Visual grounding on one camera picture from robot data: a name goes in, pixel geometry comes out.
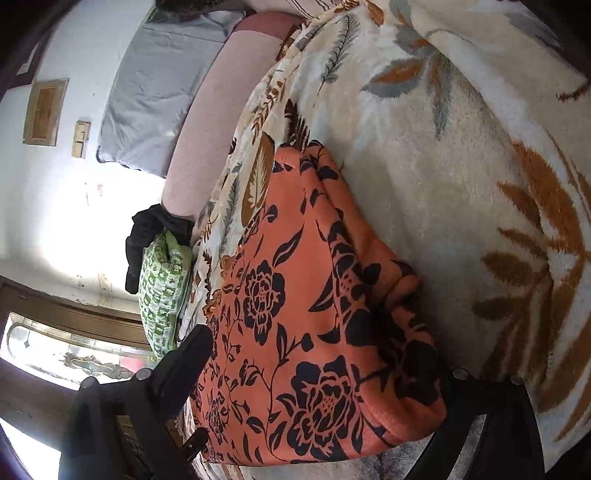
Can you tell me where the green printed cloth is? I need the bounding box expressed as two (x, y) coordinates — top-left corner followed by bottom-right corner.
(139, 231), (195, 358)

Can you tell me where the orange floral garment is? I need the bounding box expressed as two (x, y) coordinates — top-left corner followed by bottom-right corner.
(185, 141), (448, 464)

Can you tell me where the black cloth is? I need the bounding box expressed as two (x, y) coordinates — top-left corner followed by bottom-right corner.
(124, 204), (197, 295)

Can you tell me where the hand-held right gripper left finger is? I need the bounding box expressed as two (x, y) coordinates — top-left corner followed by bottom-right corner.
(58, 324), (215, 480)

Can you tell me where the wooden door with glass panel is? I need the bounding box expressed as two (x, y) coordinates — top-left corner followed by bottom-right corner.
(0, 274), (185, 480)

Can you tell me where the beige wall switch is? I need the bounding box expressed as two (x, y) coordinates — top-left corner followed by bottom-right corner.
(71, 120), (93, 160)

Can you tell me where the cream leaf-print blanket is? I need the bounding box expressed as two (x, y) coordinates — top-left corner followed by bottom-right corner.
(175, 0), (591, 480)

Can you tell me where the grey pillow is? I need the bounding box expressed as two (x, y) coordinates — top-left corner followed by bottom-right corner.
(96, 9), (245, 178)

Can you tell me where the pink mattress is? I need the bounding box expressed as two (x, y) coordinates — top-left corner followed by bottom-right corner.
(164, 11), (305, 217)

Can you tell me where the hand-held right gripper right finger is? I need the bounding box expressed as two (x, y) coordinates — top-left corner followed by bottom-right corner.
(404, 367), (548, 480)

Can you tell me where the framed wall panel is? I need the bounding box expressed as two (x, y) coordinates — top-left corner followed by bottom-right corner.
(23, 78), (70, 146)

